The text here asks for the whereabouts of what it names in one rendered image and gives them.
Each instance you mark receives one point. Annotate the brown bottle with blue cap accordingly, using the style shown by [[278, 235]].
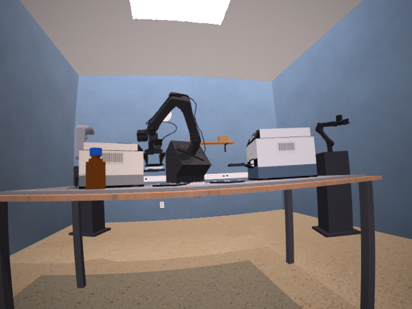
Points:
[[95, 171]]

